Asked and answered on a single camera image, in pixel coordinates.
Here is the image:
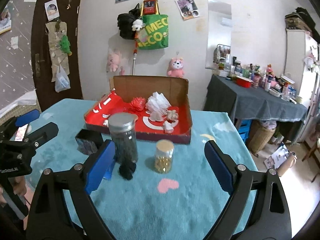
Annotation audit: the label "beige hanging organiser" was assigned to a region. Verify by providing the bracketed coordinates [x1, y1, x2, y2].
[45, 20, 72, 83]

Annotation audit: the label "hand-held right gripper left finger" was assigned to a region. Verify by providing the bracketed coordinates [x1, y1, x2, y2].
[26, 139, 117, 240]

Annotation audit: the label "red bowl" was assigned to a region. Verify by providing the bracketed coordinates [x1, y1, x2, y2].
[235, 76, 253, 88]

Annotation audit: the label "magazine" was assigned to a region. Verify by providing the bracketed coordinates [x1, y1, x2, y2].
[264, 141, 292, 173]

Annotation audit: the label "grey cloth covered table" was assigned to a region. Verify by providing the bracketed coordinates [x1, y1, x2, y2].
[203, 74, 308, 130]

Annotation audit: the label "clear plastic bag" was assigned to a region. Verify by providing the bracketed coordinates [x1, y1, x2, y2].
[54, 64, 71, 93]

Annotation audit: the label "green plush toy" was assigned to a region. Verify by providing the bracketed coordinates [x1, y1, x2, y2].
[60, 35, 72, 55]

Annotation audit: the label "red mesh ball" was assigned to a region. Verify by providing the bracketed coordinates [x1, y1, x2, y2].
[129, 97, 147, 112]

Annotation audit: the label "black plush toy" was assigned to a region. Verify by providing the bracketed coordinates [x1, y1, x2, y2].
[119, 162, 137, 180]

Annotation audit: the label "cardboard box with red lining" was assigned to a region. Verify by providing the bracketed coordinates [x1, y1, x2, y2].
[84, 75, 192, 145]

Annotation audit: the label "person's left hand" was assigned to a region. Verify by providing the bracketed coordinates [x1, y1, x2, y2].
[9, 176, 28, 198]

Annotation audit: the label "blue plastic crate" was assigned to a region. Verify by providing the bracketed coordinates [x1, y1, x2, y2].
[236, 119, 253, 143]

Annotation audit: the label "wall mirror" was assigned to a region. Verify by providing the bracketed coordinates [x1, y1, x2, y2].
[205, 0, 232, 70]

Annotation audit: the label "brown door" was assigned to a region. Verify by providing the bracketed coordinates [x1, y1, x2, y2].
[30, 0, 83, 113]

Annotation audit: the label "small jar yellow contents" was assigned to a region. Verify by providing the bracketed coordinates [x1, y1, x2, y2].
[154, 140, 175, 173]

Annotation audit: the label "small white plush toy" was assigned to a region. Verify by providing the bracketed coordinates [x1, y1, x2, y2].
[162, 120, 175, 133]

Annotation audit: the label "pink plush hamster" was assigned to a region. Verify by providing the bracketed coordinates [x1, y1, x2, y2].
[167, 57, 185, 78]

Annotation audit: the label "pink plush wall toy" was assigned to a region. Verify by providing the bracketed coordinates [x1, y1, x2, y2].
[107, 50, 122, 72]

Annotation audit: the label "smartphone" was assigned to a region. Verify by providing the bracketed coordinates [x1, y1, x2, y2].
[15, 124, 32, 142]

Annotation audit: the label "tall glass jar metal lid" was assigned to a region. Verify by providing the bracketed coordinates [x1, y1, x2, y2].
[108, 113, 139, 164]

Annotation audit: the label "pale plush fridge toy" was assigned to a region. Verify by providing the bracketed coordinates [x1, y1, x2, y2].
[304, 51, 320, 72]

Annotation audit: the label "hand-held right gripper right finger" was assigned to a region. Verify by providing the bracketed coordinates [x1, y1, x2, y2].
[204, 139, 293, 240]

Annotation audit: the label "group of bottles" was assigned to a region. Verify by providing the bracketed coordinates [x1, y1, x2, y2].
[212, 44, 304, 104]

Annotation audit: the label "white refrigerator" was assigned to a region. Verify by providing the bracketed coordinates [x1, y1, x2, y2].
[285, 28, 320, 143]

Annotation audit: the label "paper picture on door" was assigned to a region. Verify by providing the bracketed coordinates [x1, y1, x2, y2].
[44, 1, 59, 22]

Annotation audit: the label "wall calendar picture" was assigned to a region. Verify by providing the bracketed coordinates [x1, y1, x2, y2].
[0, 4, 12, 34]

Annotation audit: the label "green tote bag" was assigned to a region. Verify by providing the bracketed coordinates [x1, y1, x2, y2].
[137, 14, 169, 50]

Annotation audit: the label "wicker basket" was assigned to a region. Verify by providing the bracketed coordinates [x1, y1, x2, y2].
[247, 120, 278, 154]

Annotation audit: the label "black bag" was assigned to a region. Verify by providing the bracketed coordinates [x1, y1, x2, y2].
[117, 4, 140, 40]

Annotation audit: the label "small black box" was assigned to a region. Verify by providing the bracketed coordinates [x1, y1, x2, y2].
[75, 129, 103, 154]

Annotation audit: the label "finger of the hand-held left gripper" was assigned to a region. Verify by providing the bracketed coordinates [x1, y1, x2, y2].
[25, 122, 59, 148]
[0, 109, 40, 140]

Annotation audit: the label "wall photo poster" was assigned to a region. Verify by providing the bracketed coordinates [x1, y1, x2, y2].
[175, 0, 200, 20]

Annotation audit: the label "white orange pole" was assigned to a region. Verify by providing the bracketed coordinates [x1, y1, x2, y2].
[132, 40, 139, 76]

